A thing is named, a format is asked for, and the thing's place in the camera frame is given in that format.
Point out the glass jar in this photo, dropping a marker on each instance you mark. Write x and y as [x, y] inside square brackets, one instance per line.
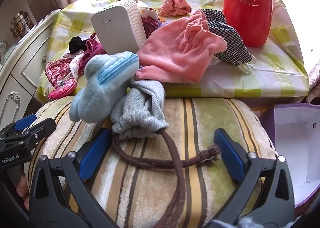
[21, 24]

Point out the red thermos bottle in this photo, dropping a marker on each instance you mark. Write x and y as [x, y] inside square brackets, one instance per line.
[246, 13]

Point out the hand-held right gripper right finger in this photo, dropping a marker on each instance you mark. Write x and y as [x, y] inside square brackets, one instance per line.
[230, 154]

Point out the black scrunchie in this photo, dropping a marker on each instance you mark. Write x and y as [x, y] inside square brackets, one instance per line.
[76, 44]

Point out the yellow white check tablecloth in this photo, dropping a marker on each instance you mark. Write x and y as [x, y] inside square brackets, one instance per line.
[275, 68]

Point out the round brass cabinet knob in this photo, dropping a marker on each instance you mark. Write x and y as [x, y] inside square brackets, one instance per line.
[44, 59]

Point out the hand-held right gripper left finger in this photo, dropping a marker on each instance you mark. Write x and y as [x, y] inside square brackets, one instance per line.
[93, 154]

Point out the salmon pink cloth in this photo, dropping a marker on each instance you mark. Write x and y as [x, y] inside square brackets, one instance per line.
[175, 3]

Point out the magenta knit glove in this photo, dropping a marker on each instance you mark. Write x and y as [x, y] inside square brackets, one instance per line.
[95, 45]
[150, 28]

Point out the person's left hand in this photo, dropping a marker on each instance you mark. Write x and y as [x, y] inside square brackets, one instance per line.
[22, 190]

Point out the purple white cardboard box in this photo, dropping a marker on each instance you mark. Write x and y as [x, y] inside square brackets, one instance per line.
[292, 148]

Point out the striped plush cushion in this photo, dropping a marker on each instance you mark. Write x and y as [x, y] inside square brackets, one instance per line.
[155, 188]

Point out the white floral print cloth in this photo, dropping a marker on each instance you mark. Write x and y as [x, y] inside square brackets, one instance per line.
[148, 13]

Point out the pink fleece cloth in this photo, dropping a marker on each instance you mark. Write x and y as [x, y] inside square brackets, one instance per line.
[175, 53]

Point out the pink coin purse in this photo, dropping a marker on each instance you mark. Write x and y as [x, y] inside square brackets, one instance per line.
[61, 89]

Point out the cream white cabinet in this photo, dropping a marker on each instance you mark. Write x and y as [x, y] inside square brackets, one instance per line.
[27, 68]

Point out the black white check face mask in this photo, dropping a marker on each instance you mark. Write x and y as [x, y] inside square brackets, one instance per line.
[225, 35]

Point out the white ribbed plastic device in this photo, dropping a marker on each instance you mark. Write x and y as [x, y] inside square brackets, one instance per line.
[115, 30]

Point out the light blue plush zipper pouch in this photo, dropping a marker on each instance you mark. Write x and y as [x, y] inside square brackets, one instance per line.
[100, 93]

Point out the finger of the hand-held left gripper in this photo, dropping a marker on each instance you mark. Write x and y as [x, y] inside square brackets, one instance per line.
[25, 121]
[41, 129]

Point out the red white print scarf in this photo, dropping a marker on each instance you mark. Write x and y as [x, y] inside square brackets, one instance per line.
[58, 69]

